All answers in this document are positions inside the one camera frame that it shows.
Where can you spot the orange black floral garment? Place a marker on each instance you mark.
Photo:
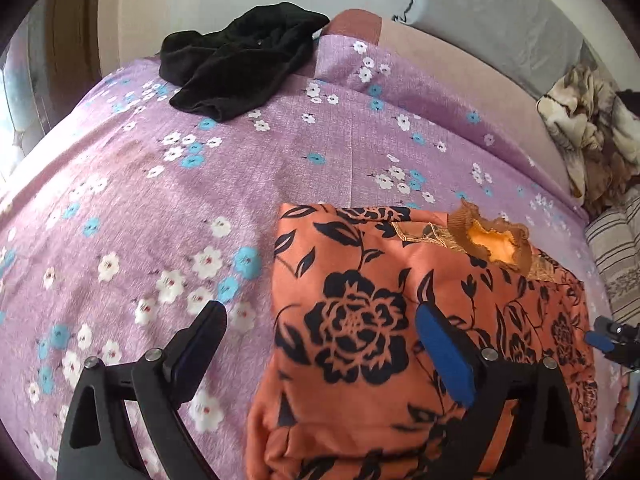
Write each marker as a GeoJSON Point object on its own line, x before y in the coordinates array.
{"type": "Point", "coordinates": [349, 392]}

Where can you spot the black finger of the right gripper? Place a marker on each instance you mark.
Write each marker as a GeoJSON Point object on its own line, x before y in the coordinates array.
{"type": "Point", "coordinates": [616, 348]}
{"type": "Point", "coordinates": [618, 332]}

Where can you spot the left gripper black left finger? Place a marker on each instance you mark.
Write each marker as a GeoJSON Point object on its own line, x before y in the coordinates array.
{"type": "Point", "coordinates": [97, 440]}

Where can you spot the grey pillow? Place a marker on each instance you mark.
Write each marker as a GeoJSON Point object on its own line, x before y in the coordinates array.
{"type": "Point", "coordinates": [532, 42]}

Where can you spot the pink beige quilted mattress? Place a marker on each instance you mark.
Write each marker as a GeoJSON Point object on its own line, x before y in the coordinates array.
{"type": "Point", "coordinates": [498, 100]}

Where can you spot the purple floral bed sheet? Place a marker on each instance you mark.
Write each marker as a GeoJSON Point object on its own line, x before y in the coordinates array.
{"type": "Point", "coordinates": [130, 216]}

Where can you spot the black crumpled garment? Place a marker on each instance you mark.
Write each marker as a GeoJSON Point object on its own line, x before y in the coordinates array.
{"type": "Point", "coordinates": [222, 75]}

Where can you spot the beige brown floral blanket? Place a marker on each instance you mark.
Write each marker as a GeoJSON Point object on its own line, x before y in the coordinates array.
{"type": "Point", "coordinates": [596, 134]}

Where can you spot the stained glass window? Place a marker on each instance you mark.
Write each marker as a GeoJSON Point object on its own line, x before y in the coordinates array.
{"type": "Point", "coordinates": [24, 91]}

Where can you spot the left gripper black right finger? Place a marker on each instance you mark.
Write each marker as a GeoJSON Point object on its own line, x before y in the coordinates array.
{"type": "Point", "coordinates": [544, 440]}

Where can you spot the striped floral folded quilt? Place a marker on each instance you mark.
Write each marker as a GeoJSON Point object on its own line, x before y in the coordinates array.
{"type": "Point", "coordinates": [613, 239]}

